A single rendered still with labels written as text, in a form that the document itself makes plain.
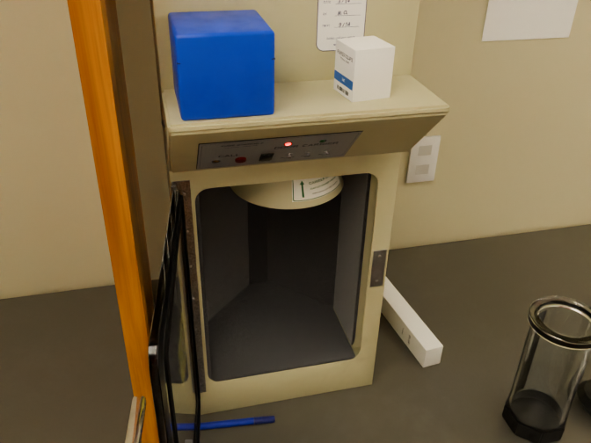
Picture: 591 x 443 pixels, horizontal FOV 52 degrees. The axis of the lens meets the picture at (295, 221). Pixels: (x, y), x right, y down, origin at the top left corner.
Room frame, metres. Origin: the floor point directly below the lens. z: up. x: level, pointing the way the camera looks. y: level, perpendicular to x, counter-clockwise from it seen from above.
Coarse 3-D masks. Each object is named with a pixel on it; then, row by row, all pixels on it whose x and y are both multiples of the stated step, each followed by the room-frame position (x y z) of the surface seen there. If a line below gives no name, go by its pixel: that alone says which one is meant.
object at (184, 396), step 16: (176, 192) 0.65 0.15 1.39; (176, 208) 0.62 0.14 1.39; (160, 272) 0.49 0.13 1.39; (176, 272) 0.56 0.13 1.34; (160, 288) 0.46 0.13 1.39; (176, 288) 0.54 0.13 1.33; (160, 304) 0.44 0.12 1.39; (176, 304) 0.53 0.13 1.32; (160, 320) 0.42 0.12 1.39; (176, 320) 0.51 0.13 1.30; (176, 336) 0.50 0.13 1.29; (176, 352) 0.49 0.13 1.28; (192, 352) 0.64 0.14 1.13; (176, 368) 0.48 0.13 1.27; (192, 368) 0.62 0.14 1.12; (176, 384) 0.46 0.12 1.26; (192, 384) 0.60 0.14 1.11; (160, 400) 0.37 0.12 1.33; (176, 400) 0.45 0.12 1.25; (192, 400) 0.59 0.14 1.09; (160, 416) 0.37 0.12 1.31; (176, 416) 0.44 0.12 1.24; (192, 416) 0.57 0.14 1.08; (160, 432) 0.37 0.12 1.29; (192, 432) 0.55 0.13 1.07
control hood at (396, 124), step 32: (288, 96) 0.68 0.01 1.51; (320, 96) 0.68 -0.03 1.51; (416, 96) 0.69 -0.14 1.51; (192, 128) 0.59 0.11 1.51; (224, 128) 0.60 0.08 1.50; (256, 128) 0.61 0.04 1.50; (288, 128) 0.62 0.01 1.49; (320, 128) 0.63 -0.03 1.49; (352, 128) 0.65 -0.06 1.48; (384, 128) 0.67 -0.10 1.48; (416, 128) 0.68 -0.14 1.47; (192, 160) 0.64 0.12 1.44
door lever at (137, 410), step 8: (136, 400) 0.48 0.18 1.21; (144, 400) 0.49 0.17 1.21; (136, 408) 0.47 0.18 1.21; (144, 408) 0.48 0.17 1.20; (136, 416) 0.46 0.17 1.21; (128, 424) 0.45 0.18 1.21; (136, 424) 0.45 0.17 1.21; (128, 432) 0.44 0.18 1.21; (136, 432) 0.44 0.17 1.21; (128, 440) 0.43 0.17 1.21; (136, 440) 0.43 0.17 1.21
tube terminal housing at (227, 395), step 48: (192, 0) 0.70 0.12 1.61; (240, 0) 0.72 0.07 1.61; (288, 0) 0.73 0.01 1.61; (384, 0) 0.76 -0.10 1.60; (288, 48) 0.73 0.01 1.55; (192, 192) 0.70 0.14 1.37; (384, 192) 0.77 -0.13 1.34; (384, 240) 0.77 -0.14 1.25; (240, 384) 0.71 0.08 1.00; (288, 384) 0.73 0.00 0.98; (336, 384) 0.75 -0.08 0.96
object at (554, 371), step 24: (552, 312) 0.74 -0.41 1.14; (576, 312) 0.73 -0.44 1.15; (528, 336) 0.71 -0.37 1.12; (552, 336) 0.66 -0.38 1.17; (576, 336) 0.72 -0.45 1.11; (528, 360) 0.69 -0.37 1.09; (552, 360) 0.66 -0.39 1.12; (576, 360) 0.66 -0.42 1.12; (528, 384) 0.68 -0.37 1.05; (552, 384) 0.66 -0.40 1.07; (576, 384) 0.66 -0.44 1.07; (528, 408) 0.67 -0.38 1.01; (552, 408) 0.66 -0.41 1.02
